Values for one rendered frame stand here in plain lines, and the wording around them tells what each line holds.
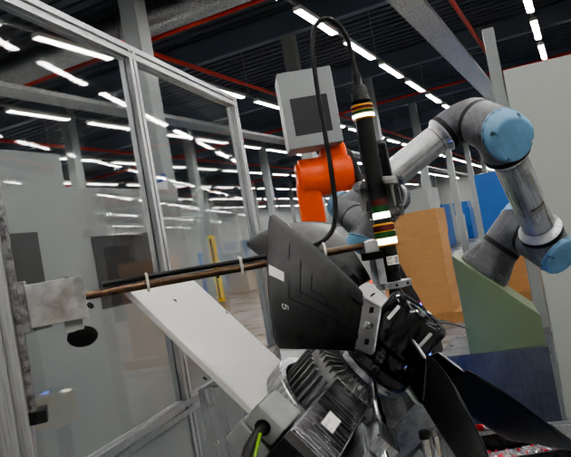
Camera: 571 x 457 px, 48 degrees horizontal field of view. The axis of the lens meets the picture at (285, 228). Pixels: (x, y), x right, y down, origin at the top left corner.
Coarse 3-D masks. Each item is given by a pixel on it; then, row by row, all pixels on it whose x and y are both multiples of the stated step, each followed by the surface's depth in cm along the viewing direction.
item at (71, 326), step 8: (80, 320) 108; (72, 328) 107; (80, 328) 108; (88, 328) 108; (72, 336) 107; (80, 336) 107; (88, 336) 108; (96, 336) 109; (72, 344) 108; (80, 344) 107; (88, 344) 108
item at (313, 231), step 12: (300, 228) 137; (312, 228) 138; (324, 228) 139; (252, 240) 131; (264, 240) 132; (312, 240) 134; (336, 240) 136; (264, 252) 129; (348, 252) 132; (336, 264) 129; (348, 264) 129; (360, 264) 129; (348, 276) 126; (360, 276) 127
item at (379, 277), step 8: (376, 240) 126; (368, 248) 125; (376, 248) 126; (368, 256) 125; (376, 256) 125; (376, 264) 125; (376, 272) 126; (384, 272) 126; (376, 280) 126; (384, 280) 126; (400, 280) 126; (408, 280) 125; (384, 288) 125; (392, 288) 124
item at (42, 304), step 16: (16, 288) 104; (32, 288) 104; (48, 288) 105; (64, 288) 106; (80, 288) 106; (32, 304) 104; (48, 304) 105; (64, 304) 105; (80, 304) 106; (32, 320) 104; (48, 320) 104; (64, 320) 105
